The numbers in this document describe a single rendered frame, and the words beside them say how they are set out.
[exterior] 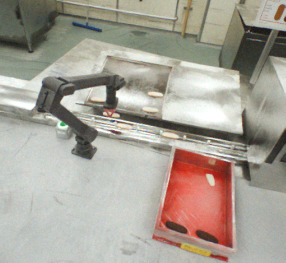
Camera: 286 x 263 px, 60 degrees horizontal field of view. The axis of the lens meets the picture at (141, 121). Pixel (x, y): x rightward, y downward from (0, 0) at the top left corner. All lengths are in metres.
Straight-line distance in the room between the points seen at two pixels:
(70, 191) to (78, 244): 0.25
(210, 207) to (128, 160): 0.48
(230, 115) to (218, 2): 3.18
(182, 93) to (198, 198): 0.73
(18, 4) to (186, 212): 3.42
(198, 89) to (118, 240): 1.10
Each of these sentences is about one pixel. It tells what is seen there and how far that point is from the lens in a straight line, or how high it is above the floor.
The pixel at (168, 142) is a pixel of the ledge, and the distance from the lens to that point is 1.43.
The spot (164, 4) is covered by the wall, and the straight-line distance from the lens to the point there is 4.99.
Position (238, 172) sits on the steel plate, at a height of 0.82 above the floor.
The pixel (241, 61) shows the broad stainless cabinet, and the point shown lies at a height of 0.62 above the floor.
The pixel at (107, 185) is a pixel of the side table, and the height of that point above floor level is 0.82.
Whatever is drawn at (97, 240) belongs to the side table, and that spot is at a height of 0.82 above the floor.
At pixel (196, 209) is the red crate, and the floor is 0.82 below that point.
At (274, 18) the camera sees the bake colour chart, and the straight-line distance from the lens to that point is 2.08.
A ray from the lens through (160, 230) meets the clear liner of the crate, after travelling 1.06.
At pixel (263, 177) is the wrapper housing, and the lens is 1.40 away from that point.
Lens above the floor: 1.88
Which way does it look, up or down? 41 degrees down
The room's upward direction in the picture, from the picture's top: 7 degrees clockwise
